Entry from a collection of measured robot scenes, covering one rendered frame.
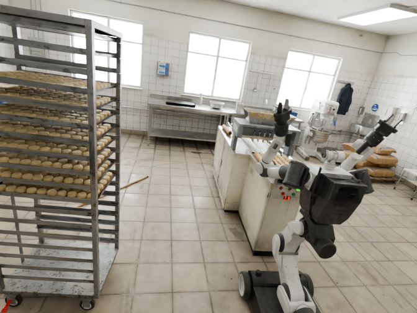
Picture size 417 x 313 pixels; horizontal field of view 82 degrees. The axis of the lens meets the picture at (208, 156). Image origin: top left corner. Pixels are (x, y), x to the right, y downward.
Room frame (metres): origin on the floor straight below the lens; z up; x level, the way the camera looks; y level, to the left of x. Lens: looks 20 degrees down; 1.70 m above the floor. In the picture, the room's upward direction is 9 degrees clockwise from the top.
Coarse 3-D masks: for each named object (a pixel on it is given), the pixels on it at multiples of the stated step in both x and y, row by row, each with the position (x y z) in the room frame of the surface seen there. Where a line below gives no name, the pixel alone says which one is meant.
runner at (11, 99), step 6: (0, 96) 1.14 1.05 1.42; (6, 96) 1.14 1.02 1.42; (12, 102) 1.15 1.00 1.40; (18, 102) 1.15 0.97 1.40; (24, 102) 1.15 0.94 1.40; (30, 102) 1.15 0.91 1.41; (36, 102) 1.16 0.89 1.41; (42, 102) 1.16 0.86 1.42; (48, 102) 1.16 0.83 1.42; (54, 102) 1.17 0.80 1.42; (60, 108) 1.17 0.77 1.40; (66, 108) 1.17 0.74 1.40; (72, 108) 1.18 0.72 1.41; (78, 108) 1.18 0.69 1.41; (84, 108) 1.18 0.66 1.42
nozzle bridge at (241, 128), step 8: (240, 120) 2.74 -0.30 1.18; (232, 128) 2.84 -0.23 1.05; (240, 128) 2.56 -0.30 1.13; (248, 128) 2.66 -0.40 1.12; (256, 128) 2.68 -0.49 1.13; (264, 128) 2.60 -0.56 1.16; (272, 128) 2.62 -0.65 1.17; (232, 136) 2.77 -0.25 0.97; (240, 136) 2.56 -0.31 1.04; (248, 136) 2.62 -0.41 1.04; (256, 136) 2.65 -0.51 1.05; (272, 136) 2.71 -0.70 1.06; (296, 136) 2.66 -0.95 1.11; (232, 144) 2.70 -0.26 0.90; (296, 144) 2.67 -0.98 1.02; (288, 152) 2.77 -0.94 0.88
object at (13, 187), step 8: (104, 176) 1.49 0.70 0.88; (0, 184) 1.20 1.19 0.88; (8, 184) 1.23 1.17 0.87; (16, 184) 1.23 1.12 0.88; (24, 184) 1.24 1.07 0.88; (32, 184) 1.26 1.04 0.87; (104, 184) 1.41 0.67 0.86; (24, 192) 1.19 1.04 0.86; (32, 192) 1.18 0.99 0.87; (40, 192) 1.19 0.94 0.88; (48, 192) 1.20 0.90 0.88; (56, 192) 1.22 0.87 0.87; (64, 192) 1.22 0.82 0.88; (72, 192) 1.23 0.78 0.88; (80, 192) 1.28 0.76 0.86; (88, 192) 1.28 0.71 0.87
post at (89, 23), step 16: (96, 144) 1.18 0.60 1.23; (96, 160) 1.18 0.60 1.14; (96, 176) 1.17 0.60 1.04; (96, 192) 1.17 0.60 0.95; (96, 208) 1.16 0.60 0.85; (96, 224) 1.16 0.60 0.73; (96, 240) 1.16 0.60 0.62; (96, 256) 1.16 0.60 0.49; (96, 272) 1.16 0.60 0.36; (96, 288) 1.16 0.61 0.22
